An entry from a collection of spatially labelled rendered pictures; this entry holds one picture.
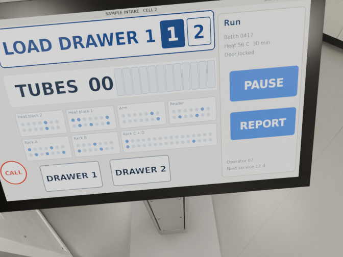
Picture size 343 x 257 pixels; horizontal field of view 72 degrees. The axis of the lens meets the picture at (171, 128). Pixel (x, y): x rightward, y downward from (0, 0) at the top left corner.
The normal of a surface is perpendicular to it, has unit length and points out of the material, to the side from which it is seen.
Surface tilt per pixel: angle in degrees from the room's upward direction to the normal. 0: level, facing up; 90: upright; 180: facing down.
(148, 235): 5
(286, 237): 0
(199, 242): 5
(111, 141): 50
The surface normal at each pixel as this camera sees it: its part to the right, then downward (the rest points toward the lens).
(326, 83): -0.05, -0.56
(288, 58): 0.02, 0.27
